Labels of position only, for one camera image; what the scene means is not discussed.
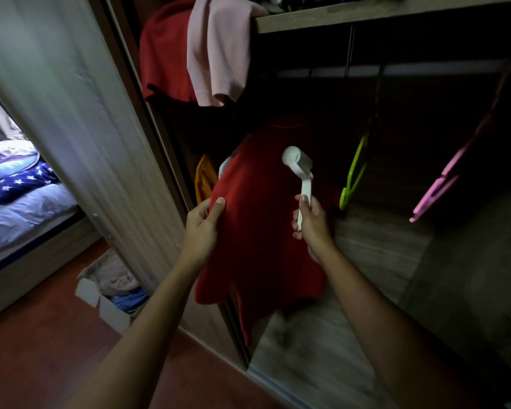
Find person's right forearm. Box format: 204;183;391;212
313;245;495;409

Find orange garment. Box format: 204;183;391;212
194;154;219;205

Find pink folded cloth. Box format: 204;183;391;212
187;0;269;108

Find white lint roller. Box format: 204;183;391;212
281;146;314;231

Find wooden sliding wardrobe door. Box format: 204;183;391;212
0;0;250;371

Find star pattern blue blanket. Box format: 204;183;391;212
0;162;60;205

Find person's right hand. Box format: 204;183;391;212
292;194;337;265

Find red shirt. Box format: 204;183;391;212
194;117;345;347

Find pink clothes hanger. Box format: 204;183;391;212
409;68;511;223

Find person's left hand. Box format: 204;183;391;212
181;197;226;269

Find pile of clothes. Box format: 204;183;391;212
78;248;149;315

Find person's left forearm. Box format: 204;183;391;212
66;255;205;409

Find red folded cloth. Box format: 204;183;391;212
139;0;198;103

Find bed with grey sheet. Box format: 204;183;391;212
0;123;102;325

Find white cardboard box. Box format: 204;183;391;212
75;277;147;335

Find light blue pillow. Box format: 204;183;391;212
0;139;40;180

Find wooden wardrobe shelf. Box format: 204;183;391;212
255;0;511;34

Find green clothes hanger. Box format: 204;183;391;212
339;66;385;211

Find metal hanging rail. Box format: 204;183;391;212
277;59;511;78

